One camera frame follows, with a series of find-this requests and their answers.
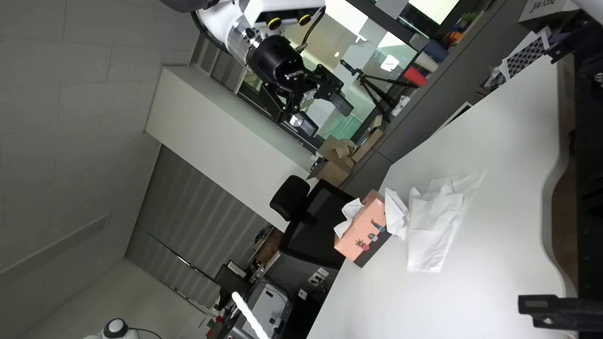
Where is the white round lamp head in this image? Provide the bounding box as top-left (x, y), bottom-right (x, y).
top-left (97, 316), bottom-right (131, 339)

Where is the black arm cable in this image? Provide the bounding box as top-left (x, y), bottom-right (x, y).
top-left (299, 6), bottom-right (327, 53)

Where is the white perforated box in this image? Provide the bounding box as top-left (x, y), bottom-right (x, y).
top-left (498, 30), bottom-right (555, 81)

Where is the white light bar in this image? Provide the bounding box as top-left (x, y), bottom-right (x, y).
top-left (229, 290), bottom-right (272, 339)

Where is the large loose white tissue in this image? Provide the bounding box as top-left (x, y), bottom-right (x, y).
top-left (404, 169), bottom-right (489, 275)

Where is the grey box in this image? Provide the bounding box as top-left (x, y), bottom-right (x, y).
top-left (515, 0), bottom-right (581, 30)

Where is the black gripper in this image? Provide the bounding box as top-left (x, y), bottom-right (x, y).
top-left (246, 34), bottom-right (355, 137)

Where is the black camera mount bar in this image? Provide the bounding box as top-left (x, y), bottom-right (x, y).
top-left (515, 294), bottom-right (603, 333)

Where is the black camera tripod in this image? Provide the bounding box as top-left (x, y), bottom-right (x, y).
top-left (336, 58), bottom-right (404, 124)

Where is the white counter cabinet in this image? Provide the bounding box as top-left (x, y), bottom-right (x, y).
top-left (142, 64), bottom-right (318, 233)

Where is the crumpled white tissue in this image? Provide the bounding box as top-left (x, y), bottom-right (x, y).
top-left (380, 184), bottom-right (414, 241)

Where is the bright monitor screen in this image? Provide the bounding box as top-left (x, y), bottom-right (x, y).
top-left (406, 0), bottom-right (461, 26)

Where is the white grey machine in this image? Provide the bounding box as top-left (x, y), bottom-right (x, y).
top-left (246, 281), bottom-right (293, 339)

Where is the red container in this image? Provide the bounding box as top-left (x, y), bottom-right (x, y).
top-left (402, 64), bottom-right (429, 88)

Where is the pink tissue box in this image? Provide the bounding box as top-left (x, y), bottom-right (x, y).
top-left (331, 190), bottom-right (393, 269)

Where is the black office chair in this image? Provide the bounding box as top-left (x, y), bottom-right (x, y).
top-left (267, 173), bottom-right (357, 269)

